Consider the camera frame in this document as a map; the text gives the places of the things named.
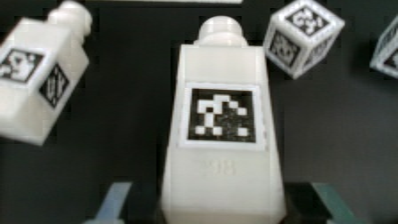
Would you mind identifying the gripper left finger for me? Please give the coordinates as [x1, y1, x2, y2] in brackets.
[82, 182, 133, 224]

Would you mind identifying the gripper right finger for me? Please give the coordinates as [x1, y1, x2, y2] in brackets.
[313, 183, 362, 224]

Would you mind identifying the white chair leg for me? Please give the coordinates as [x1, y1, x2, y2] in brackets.
[0, 0, 92, 145]
[160, 16, 286, 224]

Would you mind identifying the white tagged cube far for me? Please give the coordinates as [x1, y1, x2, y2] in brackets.
[370, 16, 398, 79]

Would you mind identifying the white tagged cube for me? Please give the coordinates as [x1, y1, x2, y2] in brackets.
[370, 16, 398, 79]
[263, 0, 345, 79]

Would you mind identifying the white tagged cube near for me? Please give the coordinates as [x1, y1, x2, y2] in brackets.
[263, 0, 345, 79]

